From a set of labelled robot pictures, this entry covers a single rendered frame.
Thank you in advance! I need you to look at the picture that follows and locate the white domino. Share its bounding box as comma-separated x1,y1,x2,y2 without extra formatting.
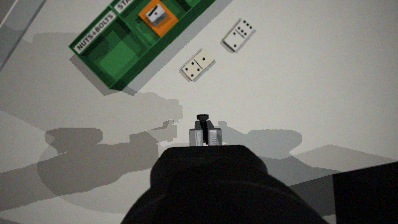
182,48,214,81
223,17,256,52

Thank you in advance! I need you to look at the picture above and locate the green rack of labelled bins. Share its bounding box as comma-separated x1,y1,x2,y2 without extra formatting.
68,0,216,91

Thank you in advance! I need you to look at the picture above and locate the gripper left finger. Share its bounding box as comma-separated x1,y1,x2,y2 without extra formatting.
189,121,203,146

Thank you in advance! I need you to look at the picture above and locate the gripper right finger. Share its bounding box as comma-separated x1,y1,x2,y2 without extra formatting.
205,120,222,146

